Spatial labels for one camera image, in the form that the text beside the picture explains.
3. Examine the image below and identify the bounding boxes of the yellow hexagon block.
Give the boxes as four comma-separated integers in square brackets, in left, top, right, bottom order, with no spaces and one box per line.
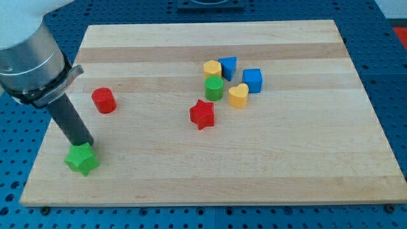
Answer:
[203,60,222,78]

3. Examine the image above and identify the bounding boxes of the blue cube block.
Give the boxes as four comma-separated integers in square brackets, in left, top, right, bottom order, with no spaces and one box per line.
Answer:
[242,69,263,94]

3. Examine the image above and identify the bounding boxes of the red object at edge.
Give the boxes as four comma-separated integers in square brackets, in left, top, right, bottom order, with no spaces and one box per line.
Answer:
[392,27,407,49]

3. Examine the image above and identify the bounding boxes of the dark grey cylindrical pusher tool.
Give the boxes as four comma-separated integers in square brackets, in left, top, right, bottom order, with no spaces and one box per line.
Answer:
[46,94,93,146]

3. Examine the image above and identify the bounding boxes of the green star block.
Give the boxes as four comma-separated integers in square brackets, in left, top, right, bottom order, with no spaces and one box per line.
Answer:
[64,142,100,176]

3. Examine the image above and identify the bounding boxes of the red star block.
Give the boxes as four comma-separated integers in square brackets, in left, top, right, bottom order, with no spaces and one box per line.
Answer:
[190,99,215,130]

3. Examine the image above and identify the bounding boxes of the light wooden board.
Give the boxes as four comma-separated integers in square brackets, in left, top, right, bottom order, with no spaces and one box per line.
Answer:
[20,20,406,207]

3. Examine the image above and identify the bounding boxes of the blue triangle block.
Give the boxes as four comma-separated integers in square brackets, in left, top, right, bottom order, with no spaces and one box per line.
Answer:
[218,57,237,81]

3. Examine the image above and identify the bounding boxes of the red cylinder block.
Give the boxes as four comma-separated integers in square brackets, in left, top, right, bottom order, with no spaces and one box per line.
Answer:
[91,87,117,114]

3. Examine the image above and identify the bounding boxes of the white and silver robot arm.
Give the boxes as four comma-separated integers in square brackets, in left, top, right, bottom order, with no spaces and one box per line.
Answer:
[1,0,83,108]

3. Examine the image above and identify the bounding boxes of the green cylinder block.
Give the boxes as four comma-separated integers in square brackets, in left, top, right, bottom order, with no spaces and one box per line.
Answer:
[204,76,224,101]

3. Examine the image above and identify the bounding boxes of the yellow heart block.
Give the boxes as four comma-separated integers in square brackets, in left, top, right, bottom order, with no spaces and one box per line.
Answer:
[228,83,249,109]

